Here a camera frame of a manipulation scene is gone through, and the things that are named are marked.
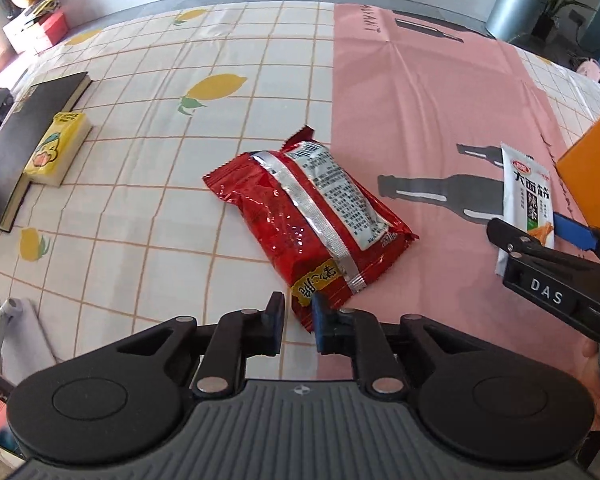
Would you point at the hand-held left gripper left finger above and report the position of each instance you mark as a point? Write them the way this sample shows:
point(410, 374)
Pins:
point(276, 320)

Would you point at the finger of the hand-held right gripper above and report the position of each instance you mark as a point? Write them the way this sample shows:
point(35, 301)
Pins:
point(572, 230)
point(517, 240)

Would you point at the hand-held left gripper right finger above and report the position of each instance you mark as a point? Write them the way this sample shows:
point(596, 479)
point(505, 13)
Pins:
point(322, 322)

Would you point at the white orange snack packet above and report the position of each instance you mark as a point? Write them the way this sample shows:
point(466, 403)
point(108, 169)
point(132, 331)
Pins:
point(525, 190)

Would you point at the orange cardboard box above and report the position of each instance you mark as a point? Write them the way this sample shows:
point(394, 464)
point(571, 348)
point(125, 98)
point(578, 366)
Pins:
point(595, 170)

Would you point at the red foil snack packet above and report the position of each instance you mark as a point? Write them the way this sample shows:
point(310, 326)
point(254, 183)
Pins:
point(300, 210)

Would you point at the pink small heater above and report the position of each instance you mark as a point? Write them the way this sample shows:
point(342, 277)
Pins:
point(592, 67)

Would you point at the pink printed mat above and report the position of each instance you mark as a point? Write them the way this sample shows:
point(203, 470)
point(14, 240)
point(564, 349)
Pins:
point(405, 85)

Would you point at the checkered lemon tablecloth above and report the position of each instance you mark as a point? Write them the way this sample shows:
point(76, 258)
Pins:
point(130, 170)

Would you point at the silver trash can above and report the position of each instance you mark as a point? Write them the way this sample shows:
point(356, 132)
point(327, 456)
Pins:
point(515, 5)

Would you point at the yellow tissue pack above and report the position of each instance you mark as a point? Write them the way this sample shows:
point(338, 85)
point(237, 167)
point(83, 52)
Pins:
point(55, 147)

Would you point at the black book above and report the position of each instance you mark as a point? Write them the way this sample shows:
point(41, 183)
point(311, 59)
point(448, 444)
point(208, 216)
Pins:
point(25, 130)

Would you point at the red gift box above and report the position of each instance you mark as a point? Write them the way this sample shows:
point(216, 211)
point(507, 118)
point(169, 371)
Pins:
point(55, 25)

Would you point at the white cardboard box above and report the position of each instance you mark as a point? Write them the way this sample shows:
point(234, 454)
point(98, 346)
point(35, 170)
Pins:
point(22, 35)

